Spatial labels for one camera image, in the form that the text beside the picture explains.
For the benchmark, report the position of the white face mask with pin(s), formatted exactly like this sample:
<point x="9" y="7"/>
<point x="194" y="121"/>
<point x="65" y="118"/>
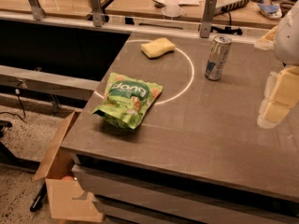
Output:
<point x="172" y="11"/>

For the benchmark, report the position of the cardboard box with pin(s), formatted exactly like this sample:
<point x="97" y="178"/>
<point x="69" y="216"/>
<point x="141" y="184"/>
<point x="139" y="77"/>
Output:
<point x="67" y="199"/>

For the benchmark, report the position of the middle metal bracket post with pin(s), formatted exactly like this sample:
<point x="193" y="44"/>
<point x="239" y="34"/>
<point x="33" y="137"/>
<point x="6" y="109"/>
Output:
<point x="97" y="13"/>

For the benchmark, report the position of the right metal bracket post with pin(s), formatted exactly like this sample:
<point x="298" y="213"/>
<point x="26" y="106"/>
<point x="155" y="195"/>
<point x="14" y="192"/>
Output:
<point x="208" y="15"/>

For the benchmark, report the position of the yellow sponge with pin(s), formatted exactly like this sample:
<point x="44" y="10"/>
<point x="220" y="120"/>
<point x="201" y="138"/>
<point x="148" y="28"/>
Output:
<point x="157" y="47"/>

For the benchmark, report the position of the orange ball in box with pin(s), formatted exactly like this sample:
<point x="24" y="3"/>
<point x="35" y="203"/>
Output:
<point x="68" y="178"/>

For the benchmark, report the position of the green chip bag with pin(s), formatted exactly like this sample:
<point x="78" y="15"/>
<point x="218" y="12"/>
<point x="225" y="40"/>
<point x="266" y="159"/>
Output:
<point x="126" y="101"/>

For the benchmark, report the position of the metal bracket post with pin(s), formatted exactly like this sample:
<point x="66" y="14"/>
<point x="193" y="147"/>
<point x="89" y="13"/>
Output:
<point x="97" y="13"/>
<point x="37" y="10"/>
<point x="208" y="15"/>

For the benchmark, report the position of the left metal bracket post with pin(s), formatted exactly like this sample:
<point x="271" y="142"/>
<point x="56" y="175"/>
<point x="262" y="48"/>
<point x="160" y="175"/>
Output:
<point x="37" y="10"/>

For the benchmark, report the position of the silver redbull can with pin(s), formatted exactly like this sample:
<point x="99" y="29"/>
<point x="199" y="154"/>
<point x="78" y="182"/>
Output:
<point x="218" y="56"/>

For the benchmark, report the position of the grey drawer front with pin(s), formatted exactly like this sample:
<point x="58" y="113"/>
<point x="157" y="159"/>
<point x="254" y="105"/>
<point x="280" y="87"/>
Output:
<point x="143" y="202"/>

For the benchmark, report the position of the white power strip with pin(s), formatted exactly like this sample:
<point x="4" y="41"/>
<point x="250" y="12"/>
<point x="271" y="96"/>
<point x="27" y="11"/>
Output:
<point x="229" y="5"/>

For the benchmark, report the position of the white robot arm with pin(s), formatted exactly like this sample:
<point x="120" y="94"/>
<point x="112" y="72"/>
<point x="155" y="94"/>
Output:
<point x="286" y="44"/>

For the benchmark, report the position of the blue white cloth item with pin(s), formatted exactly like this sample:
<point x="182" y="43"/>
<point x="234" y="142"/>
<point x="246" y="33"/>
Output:
<point x="270" y="11"/>

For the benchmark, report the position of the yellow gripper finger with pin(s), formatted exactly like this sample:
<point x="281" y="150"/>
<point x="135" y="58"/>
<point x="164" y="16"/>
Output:
<point x="266" y="42"/>
<point x="281" y="94"/>

